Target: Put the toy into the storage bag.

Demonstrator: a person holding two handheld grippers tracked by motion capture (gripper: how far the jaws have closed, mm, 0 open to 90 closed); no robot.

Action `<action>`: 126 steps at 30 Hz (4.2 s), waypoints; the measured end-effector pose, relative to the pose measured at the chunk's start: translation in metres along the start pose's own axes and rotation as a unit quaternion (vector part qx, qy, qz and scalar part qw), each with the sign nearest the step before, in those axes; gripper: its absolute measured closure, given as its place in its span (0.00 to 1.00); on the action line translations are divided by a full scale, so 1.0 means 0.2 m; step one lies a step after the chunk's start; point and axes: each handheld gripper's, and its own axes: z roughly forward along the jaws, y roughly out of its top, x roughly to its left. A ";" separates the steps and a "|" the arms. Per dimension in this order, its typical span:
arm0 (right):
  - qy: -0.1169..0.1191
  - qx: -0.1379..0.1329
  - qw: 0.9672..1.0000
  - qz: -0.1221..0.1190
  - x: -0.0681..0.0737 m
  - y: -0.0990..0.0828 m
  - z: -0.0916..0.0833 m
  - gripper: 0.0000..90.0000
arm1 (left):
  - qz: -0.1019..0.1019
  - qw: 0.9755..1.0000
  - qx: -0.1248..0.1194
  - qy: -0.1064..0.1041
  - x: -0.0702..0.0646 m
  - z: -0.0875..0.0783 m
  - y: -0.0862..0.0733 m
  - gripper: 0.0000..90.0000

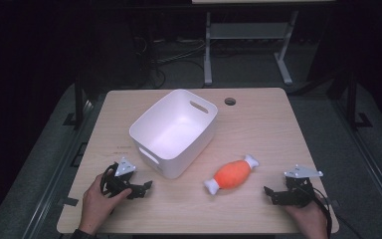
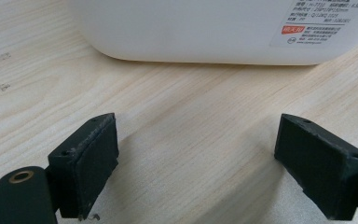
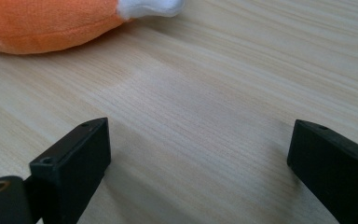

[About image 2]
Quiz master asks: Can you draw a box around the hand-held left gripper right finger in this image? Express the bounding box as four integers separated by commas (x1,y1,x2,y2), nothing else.
273,113,358,221

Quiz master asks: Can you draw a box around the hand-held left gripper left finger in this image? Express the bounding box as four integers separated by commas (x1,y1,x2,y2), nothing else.
47,112,120,221

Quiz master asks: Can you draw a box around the white plastic container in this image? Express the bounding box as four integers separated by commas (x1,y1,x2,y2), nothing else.
67,0,358,66

